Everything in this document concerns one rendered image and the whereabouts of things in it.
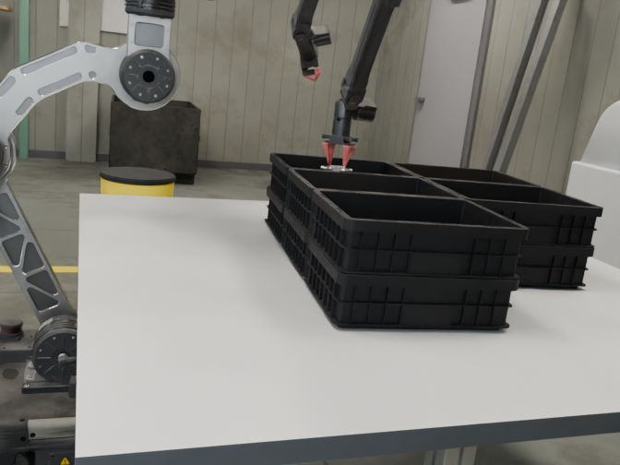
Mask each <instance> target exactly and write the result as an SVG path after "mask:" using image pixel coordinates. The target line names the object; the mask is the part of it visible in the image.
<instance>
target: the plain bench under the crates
mask: <svg viewBox="0 0 620 465"><path fill-rule="evenodd" d="M268 203H269V201H257V200H234V199H212V198H190V197H145V196H123V195H101V194H79V231H78V283H77V385H76V437H75V465H286V464H295V463H305V462H315V461H324V460H333V459H352V458H361V457H372V456H381V455H390V454H400V453H410V452H419V451H425V456H424V462H423V465H473V464H474V460H475V454H476V449H477V446H486V445H495V444H505V443H515V442H524V441H533V440H544V439H553V438H562V437H572V436H582V435H600V434H610V433H619V432H620V269H619V268H615V267H613V266H610V265H608V264H606V263H603V262H601V261H600V260H597V259H595V258H592V257H588V260H587V265H586V268H588V269H589V270H585V273H584V278H583V283H585V284H586V286H585V287H578V288H577V289H557V288H529V287H518V290H517V291H515V292H511V295H510V300H509V302H510V303H511V304H512V307H509V308H508V310H507V319H506V322H507V323H508V324H509V325H510V326H509V328H500V329H499V330H444V329H381V328H339V327H338V326H337V325H335V324H333V323H332V322H331V321H330V319H329V318H328V316H327V314H326V313H325V311H324V310H323V308H322V307H321V305H320V304H319V302H318V300H317V299H316V298H315V296H314V295H313V293H312V292H311V290H310V289H309V287H308V286H307V284H306V283H305V281H304V277H303V276H301V275H300V273H299V272H298V270H297V269H296V267H295V265H294V264H293V263H292V261H291V260H290V258H289V257H288V255H287V254H286V252H285V251H284V249H283V248H282V246H281V243H280V242H279V241H278V240H277V238H276V237H275V235H274V234H273V232H272V230H271V229H270V228H269V226H268V225H267V223H266V222H265V219H267V218H268V207H267V205H268Z"/></svg>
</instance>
